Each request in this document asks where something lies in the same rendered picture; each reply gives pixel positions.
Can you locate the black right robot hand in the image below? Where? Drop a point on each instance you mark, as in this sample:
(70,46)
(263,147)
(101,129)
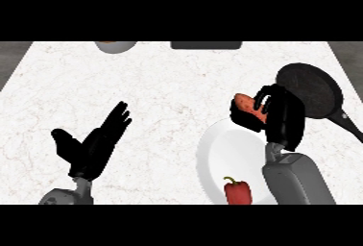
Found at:
(284,121)

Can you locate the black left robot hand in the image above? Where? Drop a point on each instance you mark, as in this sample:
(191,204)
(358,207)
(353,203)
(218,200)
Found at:
(97,145)

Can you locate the orange sweet potato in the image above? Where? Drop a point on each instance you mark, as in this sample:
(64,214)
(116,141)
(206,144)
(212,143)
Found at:
(250,107)

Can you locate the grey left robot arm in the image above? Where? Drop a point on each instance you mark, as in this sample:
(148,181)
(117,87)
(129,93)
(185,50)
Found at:
(72,193)

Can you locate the black frying pan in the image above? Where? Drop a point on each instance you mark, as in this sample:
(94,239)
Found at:
(312,93)

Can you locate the white plate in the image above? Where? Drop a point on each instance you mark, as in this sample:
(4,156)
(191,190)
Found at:
(232,160)

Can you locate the red bell pepper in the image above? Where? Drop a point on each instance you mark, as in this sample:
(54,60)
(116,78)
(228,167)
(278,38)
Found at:
(237,192)

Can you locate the dark grey flat appliance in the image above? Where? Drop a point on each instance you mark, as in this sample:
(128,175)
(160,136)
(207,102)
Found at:
(206,45)

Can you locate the grey bowl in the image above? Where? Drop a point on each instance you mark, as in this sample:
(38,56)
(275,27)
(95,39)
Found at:
(116,46)

